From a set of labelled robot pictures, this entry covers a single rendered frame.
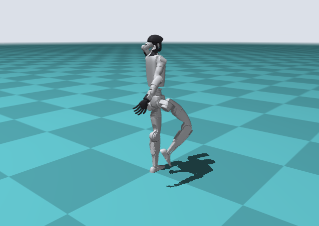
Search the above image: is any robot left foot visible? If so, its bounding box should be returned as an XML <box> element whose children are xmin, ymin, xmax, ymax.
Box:
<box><xmin>150</xmin><ymin>165</ymin><xmax>165</xmax><ymax>173</ymax></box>

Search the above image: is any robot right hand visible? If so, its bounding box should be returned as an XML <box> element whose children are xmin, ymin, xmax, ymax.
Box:
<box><xmin>133</xmin><ymin>94</ymin><xmax>151</xmax><ymax>115</ymax></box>

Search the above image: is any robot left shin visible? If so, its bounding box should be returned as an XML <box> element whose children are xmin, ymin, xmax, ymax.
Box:
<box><xmin>149</xmin><ymin>133</ymin><xmax>160</xmax><ymax>168</ymax></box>

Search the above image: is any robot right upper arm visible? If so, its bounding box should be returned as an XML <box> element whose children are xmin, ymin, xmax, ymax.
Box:
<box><xmin>154</xmin><ymin>56</ymin><xmax>167</xmax><ymax>85</ymax></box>

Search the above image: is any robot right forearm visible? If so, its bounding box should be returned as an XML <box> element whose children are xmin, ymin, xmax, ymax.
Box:
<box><xmin>147</xmin><ymin>76</ymin><xmax>162</xmax><ymax>100</ymax></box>

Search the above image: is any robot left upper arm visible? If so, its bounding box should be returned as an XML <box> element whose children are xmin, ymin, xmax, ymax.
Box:
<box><xmin>145</xmin><ymin>43</ymin><xmax>160</xmax><ymax>59</ymax></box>

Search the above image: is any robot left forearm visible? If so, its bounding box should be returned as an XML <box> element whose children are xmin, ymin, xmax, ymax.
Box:
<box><xmin>141</xmin><ymin>42</ymin><xmax>154</xmax><ymax>55</ymax></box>

